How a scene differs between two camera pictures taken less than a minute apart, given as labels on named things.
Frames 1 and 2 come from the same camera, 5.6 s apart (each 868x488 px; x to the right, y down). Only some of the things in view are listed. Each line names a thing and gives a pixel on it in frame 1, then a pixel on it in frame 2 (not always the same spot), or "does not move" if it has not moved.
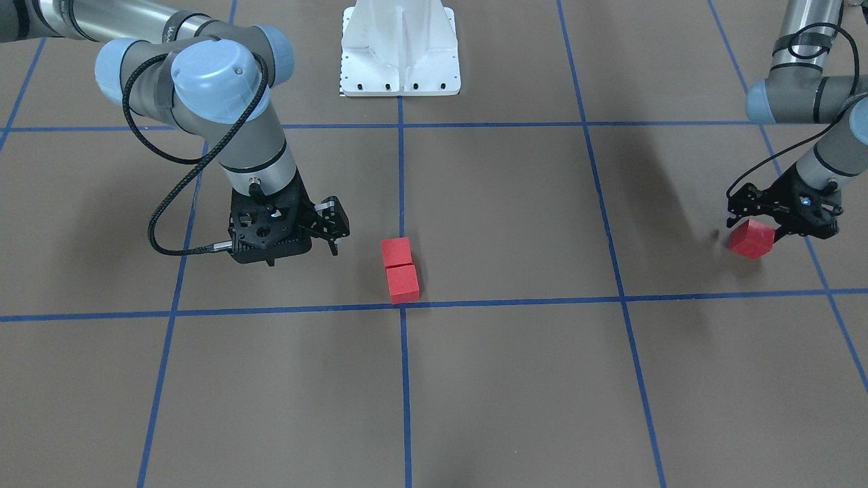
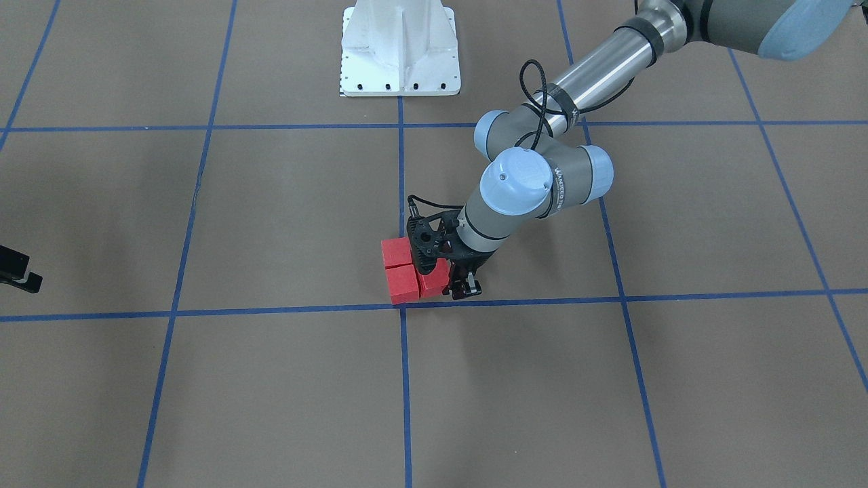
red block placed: (753, 239) to (432, 285)
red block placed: (397, 251) does not move
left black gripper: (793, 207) to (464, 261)
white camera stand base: (399, 48) does not move
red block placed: (403, 283) does not move
